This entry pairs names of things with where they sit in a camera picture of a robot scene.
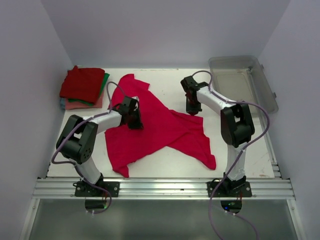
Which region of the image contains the clear plastic bin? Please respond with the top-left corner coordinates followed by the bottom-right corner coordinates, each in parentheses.
top-left (208, 55), bottom-right (279, 115)

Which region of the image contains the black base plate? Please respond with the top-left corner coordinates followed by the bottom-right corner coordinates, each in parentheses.
top-left (206, 181), bottom-right (253, 198)
top-left (72, 181), bottom-right (120, 198)

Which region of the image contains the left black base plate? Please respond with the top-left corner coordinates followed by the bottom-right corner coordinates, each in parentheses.
top-left (72, 181), bottom-right (120, 198)

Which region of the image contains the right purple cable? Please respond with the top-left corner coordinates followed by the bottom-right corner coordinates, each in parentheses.
top-left (192, 69), bottom-right (271, 240)

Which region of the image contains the light blue folded shirt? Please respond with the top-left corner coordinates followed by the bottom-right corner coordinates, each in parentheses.
top-left (59, 98), bottom-right (66, 110)

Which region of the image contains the aluminium mounting rail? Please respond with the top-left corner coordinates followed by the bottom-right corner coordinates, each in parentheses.
top-left (32, 177), bottom-right (295, 200)

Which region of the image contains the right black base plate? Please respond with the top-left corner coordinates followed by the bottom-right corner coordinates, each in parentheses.
top-left (206, 181), bottom-right (253, 198)

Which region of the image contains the dark red folded shirt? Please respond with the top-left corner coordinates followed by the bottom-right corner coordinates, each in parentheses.
top-left (59, 65), bottom-right (105, 104)

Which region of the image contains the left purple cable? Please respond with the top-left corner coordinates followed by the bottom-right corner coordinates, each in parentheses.
top-left (50, 81), bottom-right (128, 215)

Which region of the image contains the salmon pink folded shirt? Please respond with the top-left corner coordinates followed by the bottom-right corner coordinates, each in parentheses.
top-left (65, 96), bottom-right (103, 110)

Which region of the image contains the green folded shirt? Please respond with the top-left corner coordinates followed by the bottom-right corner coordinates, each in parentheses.
top-left (67, 73), bottom-right (110, 106)

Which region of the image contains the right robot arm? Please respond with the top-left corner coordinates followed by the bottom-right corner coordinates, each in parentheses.
top-left (180, 76), bottom-right (255, 197)

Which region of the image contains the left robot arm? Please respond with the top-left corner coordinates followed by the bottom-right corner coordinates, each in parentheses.
top-left (51, 96), bottom-right (143, 197)

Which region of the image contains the crimson pink t shirt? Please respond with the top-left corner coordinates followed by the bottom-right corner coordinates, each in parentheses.
top-left (104, 73), bottom-right (217, 178)

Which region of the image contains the purple cable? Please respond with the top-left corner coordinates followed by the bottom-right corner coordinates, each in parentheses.
top-left (192, 69), bottom-right (271, 240)
top-left (50, 81), bottom-right (128, 215)

